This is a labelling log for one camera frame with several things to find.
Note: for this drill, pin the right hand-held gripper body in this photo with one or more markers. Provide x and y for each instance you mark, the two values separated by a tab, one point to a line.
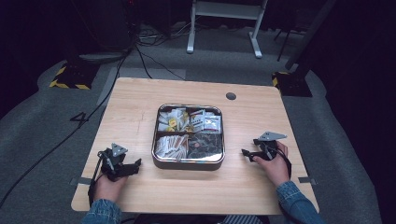
270	149

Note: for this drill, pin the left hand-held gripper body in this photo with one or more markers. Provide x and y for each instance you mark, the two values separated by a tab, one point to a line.
113	160

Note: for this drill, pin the divided metal tin tray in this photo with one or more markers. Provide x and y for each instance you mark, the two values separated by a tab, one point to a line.
186	165

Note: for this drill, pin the person's right hand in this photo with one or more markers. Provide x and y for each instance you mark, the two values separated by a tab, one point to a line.
278	169

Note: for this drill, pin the person's left hand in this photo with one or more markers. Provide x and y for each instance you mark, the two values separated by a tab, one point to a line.
107	189

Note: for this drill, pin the grey tape strip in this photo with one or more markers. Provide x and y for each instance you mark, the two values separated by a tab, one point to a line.
81	181
306	180

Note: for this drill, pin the pile of white brown sachets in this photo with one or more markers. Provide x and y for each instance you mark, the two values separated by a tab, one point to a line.
171	146

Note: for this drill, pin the pile of black packets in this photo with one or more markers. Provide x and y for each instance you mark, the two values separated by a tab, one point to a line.
205	146

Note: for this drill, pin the grey round table grommet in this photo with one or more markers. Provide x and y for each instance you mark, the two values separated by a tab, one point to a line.
230	96

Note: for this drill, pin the pile of red white packets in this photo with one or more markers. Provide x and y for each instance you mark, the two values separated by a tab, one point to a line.
207	122

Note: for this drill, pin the pile of white yellow packets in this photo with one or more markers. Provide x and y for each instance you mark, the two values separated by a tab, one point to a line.
172	121

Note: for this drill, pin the person's striped clothing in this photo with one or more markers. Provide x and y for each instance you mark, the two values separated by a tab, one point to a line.
243	219

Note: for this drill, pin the black yellow striped base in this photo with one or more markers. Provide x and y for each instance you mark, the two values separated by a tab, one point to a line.
292	85
73	79

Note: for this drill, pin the grey flat stand base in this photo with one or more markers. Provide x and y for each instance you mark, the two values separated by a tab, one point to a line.
101	57

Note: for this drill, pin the dark slanted pole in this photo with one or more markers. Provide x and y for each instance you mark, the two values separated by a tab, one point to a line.
309	34

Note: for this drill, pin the white metal stand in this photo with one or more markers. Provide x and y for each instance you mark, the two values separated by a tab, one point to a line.
224	10

